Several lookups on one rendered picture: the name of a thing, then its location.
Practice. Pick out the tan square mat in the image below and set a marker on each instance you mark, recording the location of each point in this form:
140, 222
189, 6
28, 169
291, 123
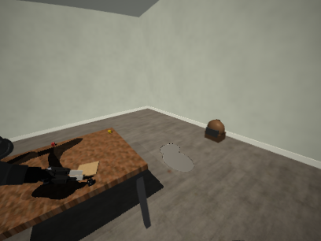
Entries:
89, 168

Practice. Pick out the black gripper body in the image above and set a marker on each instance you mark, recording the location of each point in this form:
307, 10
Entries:
35, 174

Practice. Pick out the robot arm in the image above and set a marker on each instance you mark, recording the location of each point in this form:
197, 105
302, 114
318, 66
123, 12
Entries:
10, 174

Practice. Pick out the black die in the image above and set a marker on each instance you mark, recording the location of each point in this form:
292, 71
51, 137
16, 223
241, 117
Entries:
90, 182

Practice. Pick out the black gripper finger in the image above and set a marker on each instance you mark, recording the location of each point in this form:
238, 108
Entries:
62, 171
59, 179

